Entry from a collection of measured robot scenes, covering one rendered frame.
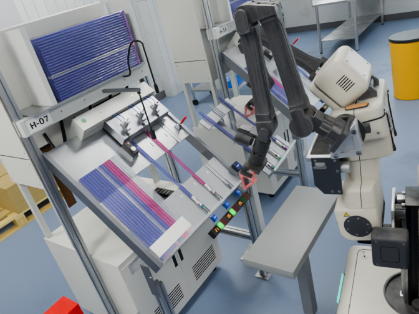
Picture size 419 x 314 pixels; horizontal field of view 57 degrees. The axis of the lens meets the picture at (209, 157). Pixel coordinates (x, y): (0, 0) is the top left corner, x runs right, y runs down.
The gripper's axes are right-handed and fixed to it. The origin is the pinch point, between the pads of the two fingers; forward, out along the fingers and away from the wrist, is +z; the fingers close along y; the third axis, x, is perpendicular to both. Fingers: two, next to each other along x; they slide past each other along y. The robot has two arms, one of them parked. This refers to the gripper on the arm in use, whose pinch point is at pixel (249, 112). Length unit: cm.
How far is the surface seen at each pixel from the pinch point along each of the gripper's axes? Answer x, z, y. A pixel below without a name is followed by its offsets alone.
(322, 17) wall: -59, 152, -660
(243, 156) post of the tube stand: 12.8, 17.5, 13.7
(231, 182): 17.2, 14.3, 40.0
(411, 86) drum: 98, 20, -243
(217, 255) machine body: 38, 79, 34
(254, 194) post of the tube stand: 32, 37, 13
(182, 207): 7, 16, 72
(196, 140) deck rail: -12.1, 12.8, 32.6
